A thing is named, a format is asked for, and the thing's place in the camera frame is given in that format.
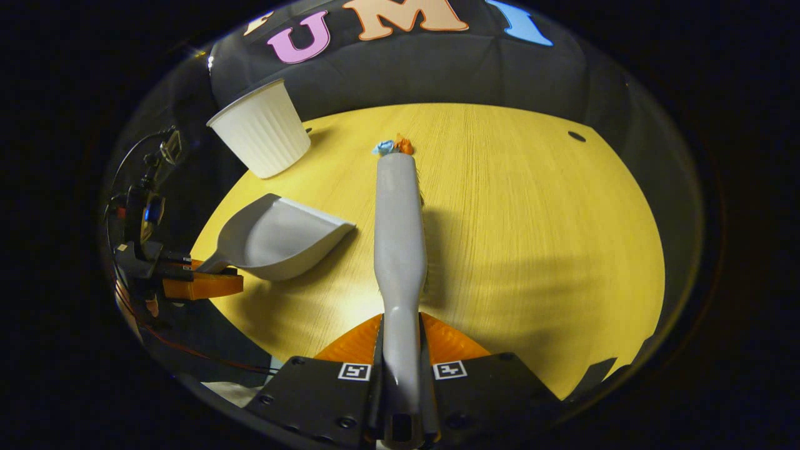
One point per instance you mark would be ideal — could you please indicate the white ribbed garbage bin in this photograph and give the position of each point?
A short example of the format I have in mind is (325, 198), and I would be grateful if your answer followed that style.
(262, 134)

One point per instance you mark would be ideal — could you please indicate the small grey broom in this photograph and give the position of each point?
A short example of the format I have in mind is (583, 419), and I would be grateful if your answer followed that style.
(400, 250)

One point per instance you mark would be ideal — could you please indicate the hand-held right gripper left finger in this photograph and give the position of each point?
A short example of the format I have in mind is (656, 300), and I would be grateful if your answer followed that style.
(312, 397)

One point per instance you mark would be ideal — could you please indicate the orange paper scrap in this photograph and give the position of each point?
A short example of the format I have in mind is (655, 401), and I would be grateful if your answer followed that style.
(404, 145)

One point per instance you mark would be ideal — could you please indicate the blue paper scrap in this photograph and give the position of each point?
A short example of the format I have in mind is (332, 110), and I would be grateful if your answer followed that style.
(383, 147)

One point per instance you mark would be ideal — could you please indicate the grey plastic dustpan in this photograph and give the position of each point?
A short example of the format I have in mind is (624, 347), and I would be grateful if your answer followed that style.
(281, 237)

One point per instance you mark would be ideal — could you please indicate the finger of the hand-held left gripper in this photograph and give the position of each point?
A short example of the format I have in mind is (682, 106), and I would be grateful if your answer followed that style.
(200, 286)

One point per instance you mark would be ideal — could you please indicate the wooden desktop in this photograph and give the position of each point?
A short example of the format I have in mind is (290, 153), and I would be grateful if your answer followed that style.
(531, 250)

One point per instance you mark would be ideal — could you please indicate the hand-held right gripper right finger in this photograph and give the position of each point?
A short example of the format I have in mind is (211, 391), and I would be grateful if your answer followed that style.
(481, 394)

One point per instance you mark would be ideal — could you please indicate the black backdrop cloth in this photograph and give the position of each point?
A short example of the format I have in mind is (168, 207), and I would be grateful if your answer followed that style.
(437, 69)

